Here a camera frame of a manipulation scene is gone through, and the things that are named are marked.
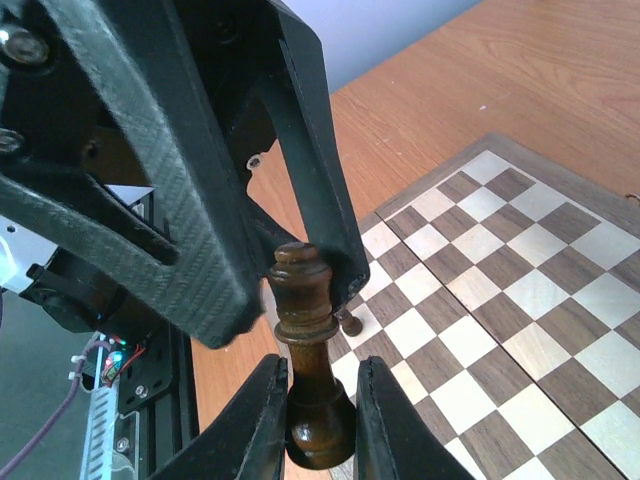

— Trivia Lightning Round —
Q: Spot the light blue cable duct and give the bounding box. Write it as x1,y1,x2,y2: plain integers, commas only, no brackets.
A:
79,387,117,480

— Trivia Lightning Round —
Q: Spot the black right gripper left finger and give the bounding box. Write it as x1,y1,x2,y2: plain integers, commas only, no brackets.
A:
152,354,288,480

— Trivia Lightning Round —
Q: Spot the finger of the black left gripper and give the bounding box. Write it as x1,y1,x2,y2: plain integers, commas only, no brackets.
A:
257,1,370,310
0,0,269,350

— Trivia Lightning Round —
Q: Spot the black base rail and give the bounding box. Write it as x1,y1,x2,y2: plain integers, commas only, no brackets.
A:
117,189,201,480

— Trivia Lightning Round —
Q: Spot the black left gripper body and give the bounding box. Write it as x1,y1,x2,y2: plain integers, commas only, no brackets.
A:
0,0,301,211

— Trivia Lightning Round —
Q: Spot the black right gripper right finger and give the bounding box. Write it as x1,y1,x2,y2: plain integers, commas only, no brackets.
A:
354,356,472,479

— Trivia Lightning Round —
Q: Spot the small electronics board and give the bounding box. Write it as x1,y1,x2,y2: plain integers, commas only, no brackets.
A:
101,337,146,387

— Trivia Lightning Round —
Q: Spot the wooden chessboard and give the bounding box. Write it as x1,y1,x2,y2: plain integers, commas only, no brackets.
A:
329,134,639,479

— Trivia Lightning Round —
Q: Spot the dark brown chess pawn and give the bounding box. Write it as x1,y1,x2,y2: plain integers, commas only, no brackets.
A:
335,309,363,337

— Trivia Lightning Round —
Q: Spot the dark brown chess queen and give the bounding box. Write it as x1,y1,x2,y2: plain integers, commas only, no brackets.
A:
268,242,356,470

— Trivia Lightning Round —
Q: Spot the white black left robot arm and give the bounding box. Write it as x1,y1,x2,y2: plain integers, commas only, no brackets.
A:
1,1,370,348

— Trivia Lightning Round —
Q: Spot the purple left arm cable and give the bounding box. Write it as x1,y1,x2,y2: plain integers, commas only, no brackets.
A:
0,339,111,480

